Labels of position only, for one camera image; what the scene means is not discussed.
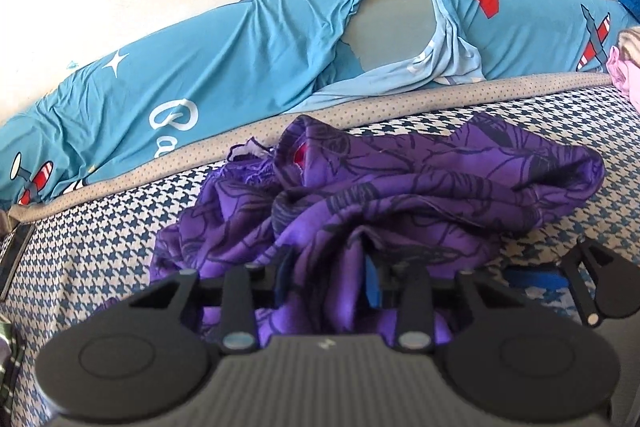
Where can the blue cartoon print cover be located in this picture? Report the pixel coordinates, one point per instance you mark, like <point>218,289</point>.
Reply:
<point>225,72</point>

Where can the pale blue cloth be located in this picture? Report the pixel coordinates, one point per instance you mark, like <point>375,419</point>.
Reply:
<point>445,57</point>

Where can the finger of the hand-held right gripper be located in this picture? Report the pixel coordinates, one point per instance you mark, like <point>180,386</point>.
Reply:
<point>535,281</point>

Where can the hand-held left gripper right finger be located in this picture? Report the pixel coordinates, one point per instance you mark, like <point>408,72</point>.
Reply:
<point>372,281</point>

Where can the beige striped knit garment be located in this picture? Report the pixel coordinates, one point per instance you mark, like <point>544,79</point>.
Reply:
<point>631,44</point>

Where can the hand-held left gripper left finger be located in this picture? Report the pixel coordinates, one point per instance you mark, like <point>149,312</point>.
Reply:
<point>286,279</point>

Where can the green striped garment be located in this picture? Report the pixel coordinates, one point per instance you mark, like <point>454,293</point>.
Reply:
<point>9,367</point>

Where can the purple floral shirt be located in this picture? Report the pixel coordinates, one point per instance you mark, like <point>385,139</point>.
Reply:
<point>400,187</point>

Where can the pink garment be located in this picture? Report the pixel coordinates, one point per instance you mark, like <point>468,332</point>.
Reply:
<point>625,77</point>

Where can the black smartphone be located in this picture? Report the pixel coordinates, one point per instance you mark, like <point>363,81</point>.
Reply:
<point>15,257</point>

